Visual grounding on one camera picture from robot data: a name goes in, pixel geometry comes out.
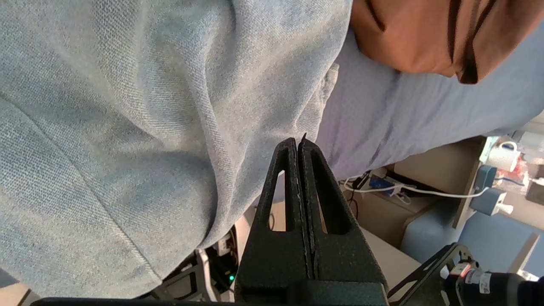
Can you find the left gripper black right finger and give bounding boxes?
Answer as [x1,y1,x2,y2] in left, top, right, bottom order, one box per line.
[297,134,389,304]

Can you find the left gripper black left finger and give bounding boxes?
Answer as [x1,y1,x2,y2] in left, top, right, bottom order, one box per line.
[235,137,314,304]

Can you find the light blue denim shorts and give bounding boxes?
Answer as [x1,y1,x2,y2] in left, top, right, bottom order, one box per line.
[0,0,353,298]

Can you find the rust brown shorts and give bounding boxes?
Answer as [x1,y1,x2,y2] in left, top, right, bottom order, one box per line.
[351,0,544,85]

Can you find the silver robot base chassis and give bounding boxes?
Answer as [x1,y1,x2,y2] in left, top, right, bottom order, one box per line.
[149,225,238,303]

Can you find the small blue plug adapter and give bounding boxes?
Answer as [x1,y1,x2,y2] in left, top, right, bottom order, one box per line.
[369,176,398,196]

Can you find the light blue padded furniture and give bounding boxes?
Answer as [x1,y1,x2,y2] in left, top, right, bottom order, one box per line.
[399,204,544,277]

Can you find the blue-grey charger box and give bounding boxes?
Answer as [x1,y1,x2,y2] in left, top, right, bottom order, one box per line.
[470,165,514,216]

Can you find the blue bed cover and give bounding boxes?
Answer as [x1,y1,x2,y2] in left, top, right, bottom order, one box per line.
[317,17,544,170]

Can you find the tangled thin black cables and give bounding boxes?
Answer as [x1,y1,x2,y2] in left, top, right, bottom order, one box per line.
[346,172,370,219]

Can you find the long white cable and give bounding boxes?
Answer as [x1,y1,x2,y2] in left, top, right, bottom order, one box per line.
[343,175,490,199]

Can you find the white object with handle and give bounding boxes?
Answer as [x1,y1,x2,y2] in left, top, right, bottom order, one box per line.
[487,140,521,173]

